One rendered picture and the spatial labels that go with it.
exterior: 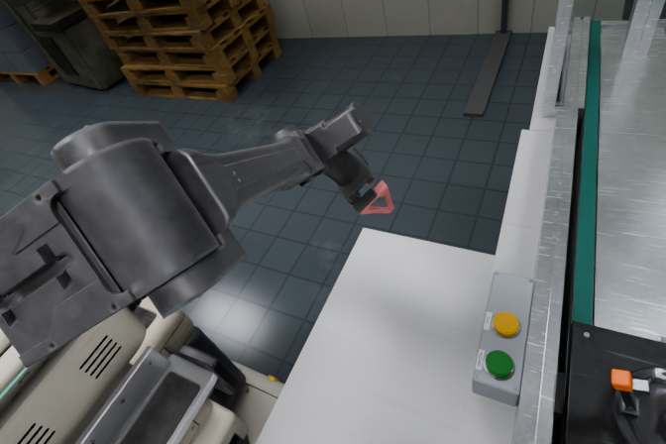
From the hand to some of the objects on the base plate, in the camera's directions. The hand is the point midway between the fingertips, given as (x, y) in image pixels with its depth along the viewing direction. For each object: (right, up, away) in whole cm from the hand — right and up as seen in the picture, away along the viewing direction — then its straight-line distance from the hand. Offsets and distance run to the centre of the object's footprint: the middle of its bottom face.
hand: (377, 193), depth 78 cm
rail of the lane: (+36, -16, +5) cm, 40 cm away
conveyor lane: (+52, -17, -1) cm, 55 cm away
